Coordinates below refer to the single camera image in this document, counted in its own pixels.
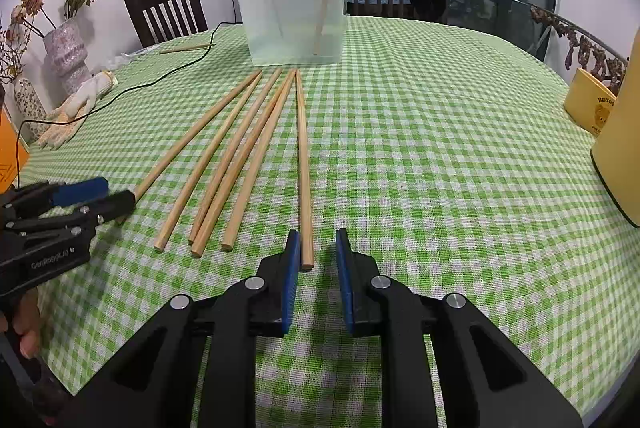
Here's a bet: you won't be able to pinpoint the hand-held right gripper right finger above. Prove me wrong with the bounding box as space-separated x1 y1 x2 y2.
336 228 583 428

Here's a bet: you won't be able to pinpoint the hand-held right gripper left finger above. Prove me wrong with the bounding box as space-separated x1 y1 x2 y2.
60 229 302 428

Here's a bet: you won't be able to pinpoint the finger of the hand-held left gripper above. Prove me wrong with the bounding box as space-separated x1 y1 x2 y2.
15 190 137 236
0 177 110 221

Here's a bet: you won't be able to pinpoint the set of wooden chopsticks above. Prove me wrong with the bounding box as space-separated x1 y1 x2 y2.
152 68 315 271

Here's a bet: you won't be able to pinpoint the person's left hand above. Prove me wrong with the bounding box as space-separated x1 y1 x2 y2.
0 290 42 357

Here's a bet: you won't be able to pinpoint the orange box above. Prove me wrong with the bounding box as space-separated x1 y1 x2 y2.
0 108 31 204

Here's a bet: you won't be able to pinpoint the small floral ceramic vase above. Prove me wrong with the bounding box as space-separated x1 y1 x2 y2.
12 78 48 144

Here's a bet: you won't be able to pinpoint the pink textured vase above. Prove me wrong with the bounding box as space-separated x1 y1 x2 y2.
42 15 93 96

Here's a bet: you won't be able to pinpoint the white crumpled cloth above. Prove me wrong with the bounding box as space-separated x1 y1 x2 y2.
107 50 161 68

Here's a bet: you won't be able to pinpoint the dried thin branches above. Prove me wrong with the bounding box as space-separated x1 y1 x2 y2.
0 0 58 84

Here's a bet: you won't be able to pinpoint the yellow mug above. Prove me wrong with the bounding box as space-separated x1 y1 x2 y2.
564 68 621 138

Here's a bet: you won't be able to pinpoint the yellow thermos jug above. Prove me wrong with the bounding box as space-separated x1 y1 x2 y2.
591 28 640 229

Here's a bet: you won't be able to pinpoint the row of hanging dried sausages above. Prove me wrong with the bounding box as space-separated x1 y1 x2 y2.
530 5 628 85

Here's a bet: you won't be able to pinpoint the black cable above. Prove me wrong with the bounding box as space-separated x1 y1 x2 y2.
16 22 247 189

